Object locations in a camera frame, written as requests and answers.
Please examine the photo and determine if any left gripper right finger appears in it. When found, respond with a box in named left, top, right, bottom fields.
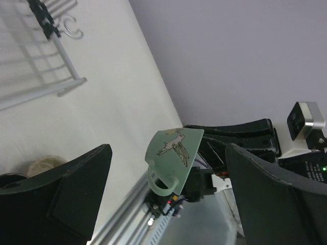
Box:
left=225, top=144, right=326, bottom=244

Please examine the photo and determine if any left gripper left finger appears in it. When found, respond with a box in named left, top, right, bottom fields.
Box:
left=1, top=144, right=112, bottom=244

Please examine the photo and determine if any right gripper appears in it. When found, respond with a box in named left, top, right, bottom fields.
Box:
left=184, top=118, right=326, bottom=184

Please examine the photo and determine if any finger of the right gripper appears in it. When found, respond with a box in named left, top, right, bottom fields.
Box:
left=183, top=137, right=229, bottom=202

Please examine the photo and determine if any teal green cup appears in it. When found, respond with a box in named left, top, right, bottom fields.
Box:
left=145, top=128, right=204, bottom=197

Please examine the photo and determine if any beige speckled cup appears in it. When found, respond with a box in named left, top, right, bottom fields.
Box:
left=26, top=155, right=67, bottom=177

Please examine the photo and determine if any dark blue mug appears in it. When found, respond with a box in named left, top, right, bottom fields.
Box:
left=1, top=173, right=29, bottom=189

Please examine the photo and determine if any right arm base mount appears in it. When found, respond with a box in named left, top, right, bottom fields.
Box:
left=145, top=190, right=184, bottom=219

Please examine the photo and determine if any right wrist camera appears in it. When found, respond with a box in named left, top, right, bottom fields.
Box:
left=278, top=101, right=326, bottom=158

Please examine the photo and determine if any slotted cable duct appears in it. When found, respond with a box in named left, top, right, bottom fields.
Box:
left=141, top=209, right=175, bottom=245

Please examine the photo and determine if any aluminium rail base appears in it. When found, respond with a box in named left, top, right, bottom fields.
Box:
left=87, top=173, right=149, bottom=244

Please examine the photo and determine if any metal wire dish rack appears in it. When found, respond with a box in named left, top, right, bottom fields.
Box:
left=1, top=1, right=87, bottom=110

